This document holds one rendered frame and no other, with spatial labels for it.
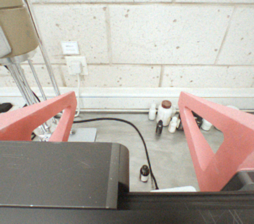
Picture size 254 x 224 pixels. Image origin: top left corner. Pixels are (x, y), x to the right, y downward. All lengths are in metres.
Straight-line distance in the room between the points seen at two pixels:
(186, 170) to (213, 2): 0.57
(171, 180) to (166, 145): 0.13
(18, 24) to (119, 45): 0.37
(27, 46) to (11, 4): 0.06
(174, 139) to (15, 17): 0.59
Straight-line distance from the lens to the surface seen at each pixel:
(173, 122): 0.61
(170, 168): 0.56
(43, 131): 0.45
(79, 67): 0.63
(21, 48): 0.32
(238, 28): 0.71
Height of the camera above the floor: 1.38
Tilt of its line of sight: 36 degrees down
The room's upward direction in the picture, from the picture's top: straight up
